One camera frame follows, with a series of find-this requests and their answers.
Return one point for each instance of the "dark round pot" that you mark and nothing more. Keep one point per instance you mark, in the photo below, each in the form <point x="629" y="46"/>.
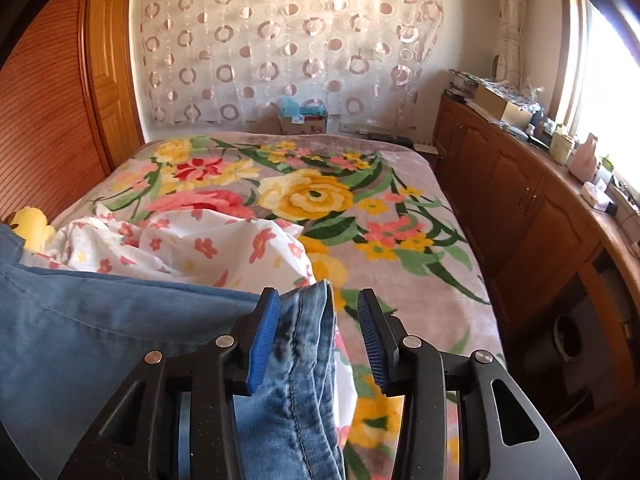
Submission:
<point x="565" y="337"/>

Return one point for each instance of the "pile of packets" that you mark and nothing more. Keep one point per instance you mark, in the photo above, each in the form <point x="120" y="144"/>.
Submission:
<point x="460" y="85"/>

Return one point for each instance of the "pale patterned window curtain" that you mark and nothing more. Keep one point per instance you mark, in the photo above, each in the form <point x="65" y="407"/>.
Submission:
<point x="512" y="20"/>

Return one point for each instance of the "floral plush blanket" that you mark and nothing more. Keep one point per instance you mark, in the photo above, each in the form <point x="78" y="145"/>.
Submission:
<point x="320" y="195"/>

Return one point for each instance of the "white floral bed sheet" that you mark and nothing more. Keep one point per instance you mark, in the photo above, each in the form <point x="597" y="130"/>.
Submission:
<point x="200" y="255"/>

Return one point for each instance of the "small white box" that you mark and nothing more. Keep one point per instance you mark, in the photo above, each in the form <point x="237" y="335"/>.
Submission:
<point x="594" y="194"/>

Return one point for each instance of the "pink plastic bottle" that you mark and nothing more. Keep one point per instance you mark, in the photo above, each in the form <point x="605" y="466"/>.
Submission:
<point x="585" y="157"/>

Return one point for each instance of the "wall socket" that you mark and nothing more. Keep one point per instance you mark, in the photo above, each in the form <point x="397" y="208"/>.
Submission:
<point x="366" y="52"/>

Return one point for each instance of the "ribbed wooden wardrobe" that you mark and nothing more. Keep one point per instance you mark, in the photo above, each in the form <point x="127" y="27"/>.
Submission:
<point x="45" y="110"/>

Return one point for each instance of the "blue denim pants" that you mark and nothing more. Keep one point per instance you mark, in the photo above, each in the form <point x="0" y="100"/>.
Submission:
<point x="75" y="320"/>

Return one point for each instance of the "wooden panelled door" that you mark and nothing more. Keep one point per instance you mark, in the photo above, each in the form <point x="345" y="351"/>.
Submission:
<point x="112" y="70"/>

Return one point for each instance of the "cardboard box with red print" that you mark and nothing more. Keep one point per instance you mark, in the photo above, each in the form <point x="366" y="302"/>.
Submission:
<point x="310" y="125"/>

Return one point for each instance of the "cream tin container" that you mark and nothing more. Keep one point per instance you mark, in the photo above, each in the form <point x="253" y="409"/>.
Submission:
<point x="562" y="147"/>

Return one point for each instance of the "sheer curtain with circles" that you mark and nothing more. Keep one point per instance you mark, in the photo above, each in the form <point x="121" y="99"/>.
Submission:
<point x="280" y="35"/>

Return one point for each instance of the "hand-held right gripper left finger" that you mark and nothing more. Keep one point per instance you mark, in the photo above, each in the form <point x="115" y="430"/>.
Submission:
<point x="262" y="340"/>

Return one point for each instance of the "bright window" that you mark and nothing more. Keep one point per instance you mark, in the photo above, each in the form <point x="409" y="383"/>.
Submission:
<point x="610" y="85"/>

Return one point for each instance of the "long wooden cabinet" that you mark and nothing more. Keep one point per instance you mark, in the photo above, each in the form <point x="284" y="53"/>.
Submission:
<point x="515" y="210"/>

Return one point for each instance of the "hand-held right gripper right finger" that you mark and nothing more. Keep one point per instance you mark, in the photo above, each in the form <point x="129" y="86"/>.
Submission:
<point x="372" y="345"/>

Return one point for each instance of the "blue crumpled bag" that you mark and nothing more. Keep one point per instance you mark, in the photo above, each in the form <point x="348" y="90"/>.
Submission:
<point x="292" y="107"/>

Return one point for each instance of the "yellow plush toy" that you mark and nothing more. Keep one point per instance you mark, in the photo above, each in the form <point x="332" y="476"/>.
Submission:
<point x="32" y="225"/>

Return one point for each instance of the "plain cardboard box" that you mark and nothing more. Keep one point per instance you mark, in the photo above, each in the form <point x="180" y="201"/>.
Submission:
<point x="500" y="105"/>

